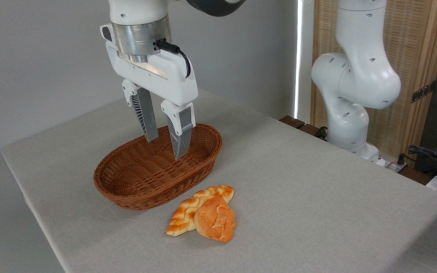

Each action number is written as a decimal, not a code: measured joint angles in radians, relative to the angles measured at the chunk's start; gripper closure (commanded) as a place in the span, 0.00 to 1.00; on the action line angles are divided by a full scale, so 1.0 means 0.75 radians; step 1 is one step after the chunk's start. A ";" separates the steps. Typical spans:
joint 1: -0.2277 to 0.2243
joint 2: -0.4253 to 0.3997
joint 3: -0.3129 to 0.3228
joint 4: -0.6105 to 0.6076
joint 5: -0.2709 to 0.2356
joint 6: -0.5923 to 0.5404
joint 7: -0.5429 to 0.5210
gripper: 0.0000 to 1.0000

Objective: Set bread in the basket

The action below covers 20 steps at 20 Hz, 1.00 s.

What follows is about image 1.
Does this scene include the brown wicker oval basket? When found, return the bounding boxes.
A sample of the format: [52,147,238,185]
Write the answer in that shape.
[93,122,223,211]

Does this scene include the dark cable bundle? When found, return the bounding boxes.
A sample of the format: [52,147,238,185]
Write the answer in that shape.
[407,145,437,179]

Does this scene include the white vertical light strip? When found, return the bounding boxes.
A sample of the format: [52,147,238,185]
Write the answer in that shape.
[294,0,303,119]

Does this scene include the black screen hinge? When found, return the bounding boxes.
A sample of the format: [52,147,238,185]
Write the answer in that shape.
[411,81,436,104]

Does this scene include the round orange bread roll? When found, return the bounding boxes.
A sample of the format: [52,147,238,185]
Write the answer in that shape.
[194,195,237,243]

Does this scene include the bamboo folding screen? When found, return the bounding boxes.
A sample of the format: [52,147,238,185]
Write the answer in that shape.
[310,0,437,160]

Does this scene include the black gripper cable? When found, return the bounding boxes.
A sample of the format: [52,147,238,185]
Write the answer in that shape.
[154,39,192,78]

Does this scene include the braided golden bread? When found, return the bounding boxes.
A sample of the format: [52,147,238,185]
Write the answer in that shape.
[165,185,235,237]

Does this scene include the grey tablecloth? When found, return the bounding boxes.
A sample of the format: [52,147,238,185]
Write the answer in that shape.
[2,89,437,273]

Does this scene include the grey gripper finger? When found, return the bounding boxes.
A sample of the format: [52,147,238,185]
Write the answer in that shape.
[161,99,196,160]
[122,79,159,143]

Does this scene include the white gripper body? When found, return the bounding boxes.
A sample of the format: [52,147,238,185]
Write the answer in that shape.
[106,40,199,107]

